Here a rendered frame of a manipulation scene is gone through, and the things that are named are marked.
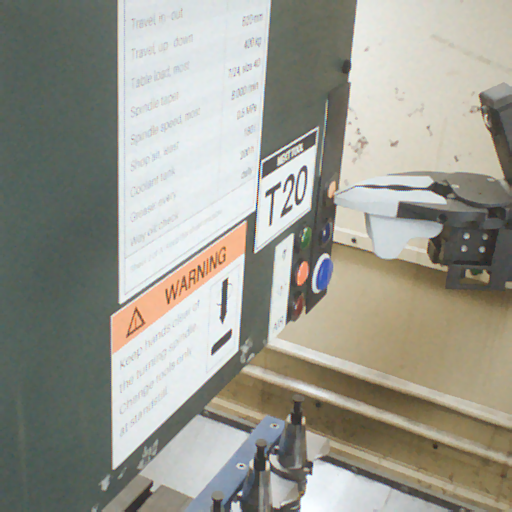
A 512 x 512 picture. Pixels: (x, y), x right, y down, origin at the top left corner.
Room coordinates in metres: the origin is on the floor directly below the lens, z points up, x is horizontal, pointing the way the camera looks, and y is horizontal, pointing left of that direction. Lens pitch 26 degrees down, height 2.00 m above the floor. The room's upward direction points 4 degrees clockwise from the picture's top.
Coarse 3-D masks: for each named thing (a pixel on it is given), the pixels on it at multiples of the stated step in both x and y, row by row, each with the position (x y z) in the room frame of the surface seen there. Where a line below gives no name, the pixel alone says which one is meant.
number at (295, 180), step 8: (312, 152) 0.63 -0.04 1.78; (304, 160) 0.61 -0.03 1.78; (288, 168) 0.59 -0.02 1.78; (296, 168) 0.60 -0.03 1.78; (304, 168) 0.62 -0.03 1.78; (288, 176) 0.59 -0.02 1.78; (296, 176) 0.60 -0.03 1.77; (304, 176) 0.62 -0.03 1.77; (288, 184) 0.59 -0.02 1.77; (296, 184) 0.60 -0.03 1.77; (304, 184) 0.62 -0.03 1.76; (288, 192) 0.59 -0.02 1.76; (296, 192) 0.61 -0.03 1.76; (304, 192) 0.62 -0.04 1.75; (280, 200) 0.58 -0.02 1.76; (288, 200) 0.59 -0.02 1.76; (296, 200) 0.61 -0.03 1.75; (304, 200) 0.62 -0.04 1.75; (280, 208) 0.58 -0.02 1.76; (288, 208) 0.59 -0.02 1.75; (296, 208) 0.61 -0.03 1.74; (280, 216) 0.58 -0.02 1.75; (288, 216) 0.60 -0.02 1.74; (280, 224) 0.58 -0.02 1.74
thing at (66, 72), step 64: (0, 0) 0.33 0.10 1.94; (64, 0) 0.36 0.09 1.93; (320, 0) 0.62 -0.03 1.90; (0, 64) 0.33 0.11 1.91; (64, 64) 0.36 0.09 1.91; (320, 64) 0.63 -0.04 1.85; (0, 128) 0.33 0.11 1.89; (64, 128) 0.36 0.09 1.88; (320, 128) 0.64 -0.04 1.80; (0, 192) 0.32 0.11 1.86; (64, 192) 0.36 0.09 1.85; (0, 256) 0.32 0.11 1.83; (64, 256) 0.36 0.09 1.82; (192, 256) 0.47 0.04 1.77; (256, 256) 0.55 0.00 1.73; (0, 320) 0.32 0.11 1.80; (64, 320) 0.36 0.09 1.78; (256, 320) 0.56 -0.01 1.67; (0, 384) 0.32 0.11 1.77; (64, 384) 0.36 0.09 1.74; (0, 448) 0.31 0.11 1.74; (64, 448) 0.35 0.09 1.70
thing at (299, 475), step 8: (272, 456) 0.94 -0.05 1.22; (312, 456) 0.95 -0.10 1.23; (272, 464) 0.93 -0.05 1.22; (312, 464) 0.94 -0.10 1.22; (280, 472) 0.92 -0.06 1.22; (288, 472) 0.91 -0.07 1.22; (296, 472) 0.91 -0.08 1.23; (304, 472) 0.92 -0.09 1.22; (296, 480) 0.92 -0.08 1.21; (304, 480) 0.92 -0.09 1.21
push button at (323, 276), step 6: (324, 264) 0.66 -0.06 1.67; (330, 264) 0.67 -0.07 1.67; (318, 270) 0.66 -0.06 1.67; (324, 270) 0.66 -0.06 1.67; (330, 270) 0.67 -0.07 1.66; (318, 276) 0.65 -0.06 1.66; (324, 276) 0.66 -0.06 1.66; (330, 276) 0.67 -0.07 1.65; (318, 282) 0.65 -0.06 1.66; (324, 282) 0.66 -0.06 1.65; (318, 288) 0.66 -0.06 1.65; (324, 288) 0.66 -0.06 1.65
